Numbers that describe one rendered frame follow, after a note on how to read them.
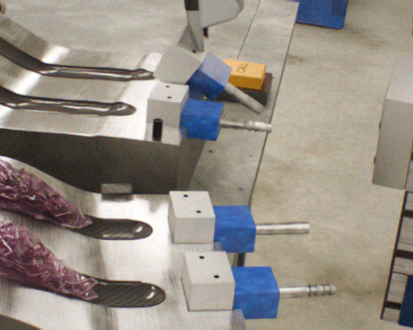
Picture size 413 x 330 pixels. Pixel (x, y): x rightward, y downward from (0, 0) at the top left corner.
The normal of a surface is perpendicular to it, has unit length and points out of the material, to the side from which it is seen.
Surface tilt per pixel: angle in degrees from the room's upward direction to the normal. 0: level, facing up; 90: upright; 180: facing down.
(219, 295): 90
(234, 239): 90
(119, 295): 4
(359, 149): 0
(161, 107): 90
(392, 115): 90
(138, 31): 0
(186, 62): 104
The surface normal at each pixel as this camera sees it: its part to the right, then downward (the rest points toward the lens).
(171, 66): -0.22, 0.62
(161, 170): -0.16, 0.43
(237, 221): 0.07, -0.90
